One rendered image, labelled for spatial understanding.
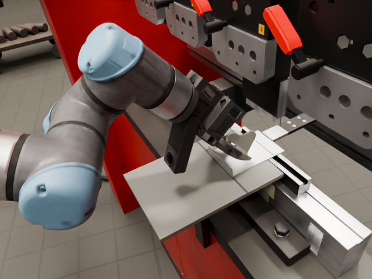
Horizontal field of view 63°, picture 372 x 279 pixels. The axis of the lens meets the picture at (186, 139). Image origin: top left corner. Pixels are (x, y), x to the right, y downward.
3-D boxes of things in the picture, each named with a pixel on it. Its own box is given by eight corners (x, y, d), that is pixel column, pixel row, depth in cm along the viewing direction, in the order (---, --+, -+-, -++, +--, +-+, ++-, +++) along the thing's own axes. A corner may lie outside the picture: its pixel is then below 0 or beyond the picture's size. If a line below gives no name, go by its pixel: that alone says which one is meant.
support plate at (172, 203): (124, 177, 63) (123, 174, 63) (228, 130, 72) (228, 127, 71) (160, 243, 50) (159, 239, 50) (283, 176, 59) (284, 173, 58)
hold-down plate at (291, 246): (203, 172, 78) (202, 164, 76) (221, 164, 80) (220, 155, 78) (287, 267, 57) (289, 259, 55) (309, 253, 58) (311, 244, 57)
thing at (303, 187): (234, 140, 72) (234, 130, 70) (244, 136, 73) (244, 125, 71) (297, 196, 57) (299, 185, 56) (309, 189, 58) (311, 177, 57)
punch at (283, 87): (242, 104, 63) (242, 62, 57) (249, 101, 64) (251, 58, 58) (275, 128, 56) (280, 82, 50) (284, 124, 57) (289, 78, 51)
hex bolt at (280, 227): (271, 230, 60) (272, 225, 59) (282, 223, 61) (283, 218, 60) (280, 240, 58) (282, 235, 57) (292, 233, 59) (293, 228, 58)
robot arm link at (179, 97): (152, 118, 43) (131, 94, 49) (174, 130, 46) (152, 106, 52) (184, 74, 42) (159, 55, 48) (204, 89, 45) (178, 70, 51)
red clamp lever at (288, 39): (263, 5, 36) (303, 76, 35) (289, -3, 38) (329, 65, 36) (256, 15, 38) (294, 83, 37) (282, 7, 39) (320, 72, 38)
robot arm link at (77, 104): (24, 154, 39) (73, 100, 35) (45, 107, 48) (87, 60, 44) (77, 181, 43) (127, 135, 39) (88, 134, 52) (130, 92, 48)
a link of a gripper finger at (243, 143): (274, 146, 57) (242, 122, 53) (253, 170, 58) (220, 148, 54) (265, 139, 60) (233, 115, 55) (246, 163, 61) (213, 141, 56)
